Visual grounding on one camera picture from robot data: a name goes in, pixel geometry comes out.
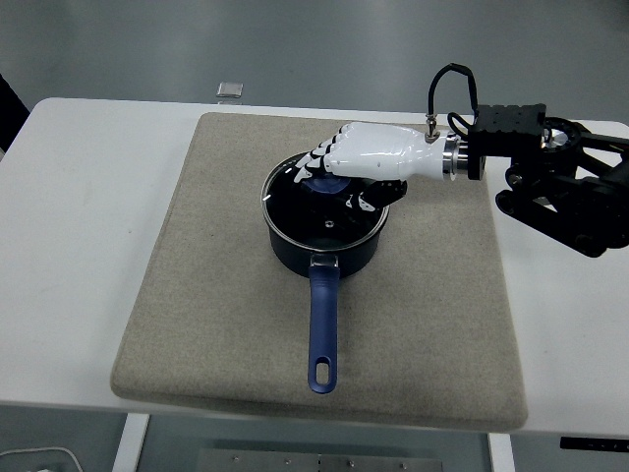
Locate white rounded object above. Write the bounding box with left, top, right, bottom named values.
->
left=0, top=445, right=81, bottom=472

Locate glass lid with blue knob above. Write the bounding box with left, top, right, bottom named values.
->
left=259, top=150, right=392, bottom=247

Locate dark pot with blue handle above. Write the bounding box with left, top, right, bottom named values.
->
left=267, top=206, right=389, bottom=394

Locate black table control panel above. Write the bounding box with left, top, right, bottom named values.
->
left=559, top=436, right=629, bottom=451

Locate beige fabric mat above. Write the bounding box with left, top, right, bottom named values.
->
left=109, top=111, right=530, bottom=434

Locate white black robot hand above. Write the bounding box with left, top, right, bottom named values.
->
left=293, top=122, right=448, bottom=213

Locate grey metal plate with screws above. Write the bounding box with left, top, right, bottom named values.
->
left=196, top=447, right=443, bottom=472

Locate white table leg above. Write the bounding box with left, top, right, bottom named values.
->
left=486, top=433, right=516, bottom=472
left=111, top=412, right=151, bottom=472

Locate person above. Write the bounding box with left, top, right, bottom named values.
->
left=0, top=72, right=31, bottom=153

